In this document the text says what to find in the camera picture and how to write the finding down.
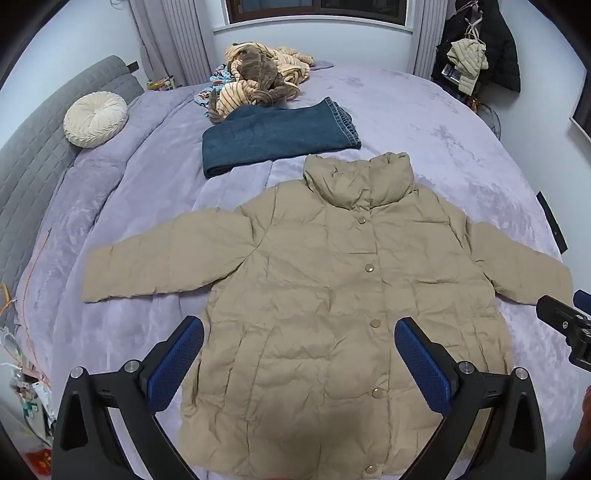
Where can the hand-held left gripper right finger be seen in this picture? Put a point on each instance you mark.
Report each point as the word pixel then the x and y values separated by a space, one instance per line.
pixel 425 364

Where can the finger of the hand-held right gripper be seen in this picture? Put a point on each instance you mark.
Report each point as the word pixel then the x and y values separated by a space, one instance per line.
pixel 561 314

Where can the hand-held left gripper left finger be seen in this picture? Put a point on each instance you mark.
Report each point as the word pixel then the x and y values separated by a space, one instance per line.
pixel 178 364

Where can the beige puffer jacket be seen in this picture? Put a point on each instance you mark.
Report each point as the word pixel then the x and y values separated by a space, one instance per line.
pixel 323 300

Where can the yellow striped fleece clothes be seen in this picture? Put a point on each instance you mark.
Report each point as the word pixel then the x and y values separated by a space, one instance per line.
pixel 258 74

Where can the floor fan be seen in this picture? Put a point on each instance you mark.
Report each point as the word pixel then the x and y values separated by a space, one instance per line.
pixel 487 117

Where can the purple plush bed blanket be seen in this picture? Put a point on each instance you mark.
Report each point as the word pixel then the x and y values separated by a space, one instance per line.
pixel 438 120

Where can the folded blue jeans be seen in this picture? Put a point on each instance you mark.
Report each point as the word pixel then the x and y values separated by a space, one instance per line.
pixel 277 138

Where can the grey quilted headboard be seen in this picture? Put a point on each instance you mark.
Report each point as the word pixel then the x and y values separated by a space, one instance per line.
pixel 37 157

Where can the round cream pleated cushion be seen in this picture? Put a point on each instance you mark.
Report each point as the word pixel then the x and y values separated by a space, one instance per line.
pixel 94 120

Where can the hanging beige puffer vest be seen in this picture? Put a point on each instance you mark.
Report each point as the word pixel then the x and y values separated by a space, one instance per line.
pixel 468 62

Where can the hanging coats on rack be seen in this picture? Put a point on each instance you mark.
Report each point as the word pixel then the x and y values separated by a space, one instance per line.
pixel 501 46

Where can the colourful printed cloth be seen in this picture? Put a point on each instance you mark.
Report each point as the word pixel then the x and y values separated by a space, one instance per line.
pixel 210 90

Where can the small items on nightstand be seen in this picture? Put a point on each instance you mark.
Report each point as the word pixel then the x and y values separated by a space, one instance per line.
pixel 161 84

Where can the brown plush garment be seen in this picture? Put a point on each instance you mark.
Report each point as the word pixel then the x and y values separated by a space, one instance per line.
pixel 261 69

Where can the grey curtain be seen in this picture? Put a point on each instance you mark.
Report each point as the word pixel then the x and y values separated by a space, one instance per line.
pixel 171 37
pixel 429 32

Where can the dark framed window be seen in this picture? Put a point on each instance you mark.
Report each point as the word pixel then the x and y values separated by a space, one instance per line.
pixel 318 9

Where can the dark wall screen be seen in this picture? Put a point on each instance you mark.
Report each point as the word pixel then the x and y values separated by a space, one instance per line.
pixel 582 115

